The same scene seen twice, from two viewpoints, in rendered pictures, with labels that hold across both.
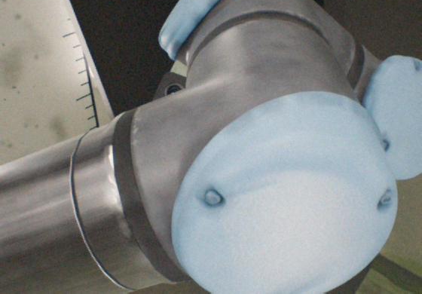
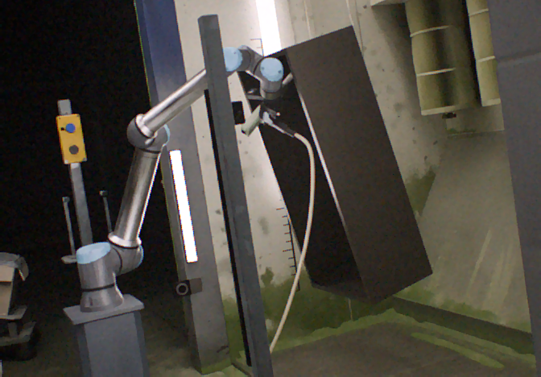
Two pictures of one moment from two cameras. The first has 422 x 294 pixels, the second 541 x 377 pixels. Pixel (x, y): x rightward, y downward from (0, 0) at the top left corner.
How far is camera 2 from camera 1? 2.75 m
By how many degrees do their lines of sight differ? 42
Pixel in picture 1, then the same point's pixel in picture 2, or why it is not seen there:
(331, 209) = (229, 54)
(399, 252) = (515, 319)
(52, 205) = not seen: hidden behind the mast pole
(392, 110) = (266, 64)
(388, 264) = (510, 333)
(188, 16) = not seen: hidden behind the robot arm
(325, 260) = (230, 60)
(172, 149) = not seen: hidden behind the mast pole
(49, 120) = (258, 217)
